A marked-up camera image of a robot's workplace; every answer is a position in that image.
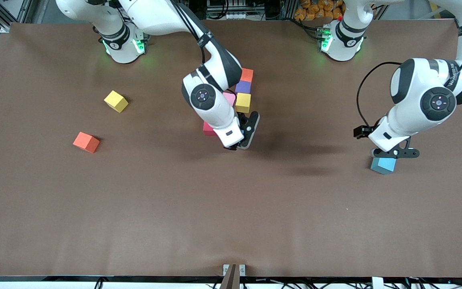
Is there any yellow foam cube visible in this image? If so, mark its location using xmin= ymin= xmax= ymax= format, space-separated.
xmin=235 ymin=93 xmax=251 ymax=114
xmin=103 ymin=90 xmax=129 ymax=113

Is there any teal foam cube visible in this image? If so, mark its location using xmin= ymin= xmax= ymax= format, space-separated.
xmin=370 ymin=157 xmax=396 ymax=175

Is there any brown paper table cover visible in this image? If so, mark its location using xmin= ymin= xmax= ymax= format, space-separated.
xmin=0 ymin=21 xmax=462 ymax=278

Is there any slim white power strip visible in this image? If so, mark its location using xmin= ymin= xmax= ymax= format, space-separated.
xmin=214 ymin=11 xmax=247 ymax=20

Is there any bag of orange items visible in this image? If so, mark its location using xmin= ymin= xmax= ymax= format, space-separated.
xmin=294 ymin=0 xmax=346 ymax=21

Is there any brown wooden stick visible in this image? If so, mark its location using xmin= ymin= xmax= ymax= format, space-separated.
xmin=220 ymin=264 xmax=240 ymax=289

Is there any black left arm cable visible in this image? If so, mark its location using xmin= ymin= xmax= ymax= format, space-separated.
xmin=356 ymin=61 xmax=403 ymax=129

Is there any small metal bracket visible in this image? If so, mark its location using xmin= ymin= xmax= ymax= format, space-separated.
xmin=223 ymin=264 xmax=246 ymax=277

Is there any black cable bundle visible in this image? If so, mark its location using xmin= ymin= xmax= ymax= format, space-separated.
xmin=405 ymin=270 xmax=462 ymax=289

